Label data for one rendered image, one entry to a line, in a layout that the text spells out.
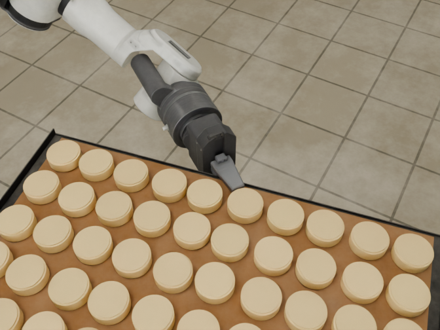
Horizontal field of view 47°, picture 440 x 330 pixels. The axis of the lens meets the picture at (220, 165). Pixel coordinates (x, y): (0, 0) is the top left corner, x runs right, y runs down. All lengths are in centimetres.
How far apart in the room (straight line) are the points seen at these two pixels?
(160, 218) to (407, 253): 32
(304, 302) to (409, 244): 16
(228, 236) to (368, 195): 142
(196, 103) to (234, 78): 164
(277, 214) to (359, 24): 223
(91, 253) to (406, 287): 39
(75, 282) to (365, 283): 36
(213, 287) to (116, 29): 46
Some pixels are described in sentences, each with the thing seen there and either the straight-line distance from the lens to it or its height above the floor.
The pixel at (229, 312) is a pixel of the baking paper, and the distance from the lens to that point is 64.
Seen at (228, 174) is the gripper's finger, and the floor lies 101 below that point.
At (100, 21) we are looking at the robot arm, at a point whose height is 110.
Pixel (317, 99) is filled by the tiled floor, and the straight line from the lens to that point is 235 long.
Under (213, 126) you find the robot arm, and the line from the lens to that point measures 73.
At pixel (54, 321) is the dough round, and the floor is 102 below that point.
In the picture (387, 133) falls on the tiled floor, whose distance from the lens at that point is 228.
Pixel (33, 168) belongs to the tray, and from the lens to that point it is 80.
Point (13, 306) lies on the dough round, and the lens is 67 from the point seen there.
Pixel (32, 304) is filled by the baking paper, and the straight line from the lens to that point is 68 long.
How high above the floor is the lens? 159
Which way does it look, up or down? 51 degrees down
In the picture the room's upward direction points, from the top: straight up
